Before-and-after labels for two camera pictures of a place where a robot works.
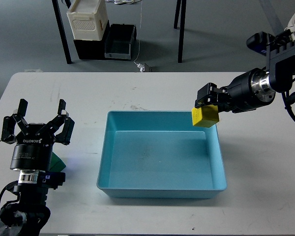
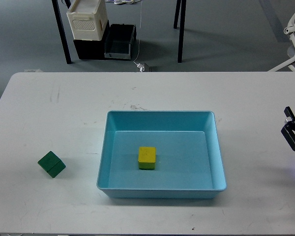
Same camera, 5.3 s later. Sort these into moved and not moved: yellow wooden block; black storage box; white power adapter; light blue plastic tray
Moved: yellow wooden block
Not moved: black storage box; light blue plastic tray; white power adapter
